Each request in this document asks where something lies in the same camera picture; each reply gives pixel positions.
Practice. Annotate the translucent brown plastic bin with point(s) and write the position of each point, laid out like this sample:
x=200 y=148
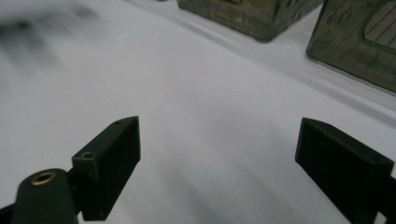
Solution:
x=249 y=18
x=336 y=46

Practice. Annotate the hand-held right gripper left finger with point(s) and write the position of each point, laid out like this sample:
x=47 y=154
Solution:
x=109 y=165

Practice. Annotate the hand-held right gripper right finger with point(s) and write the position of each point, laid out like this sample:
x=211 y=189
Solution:
x=342 y=168

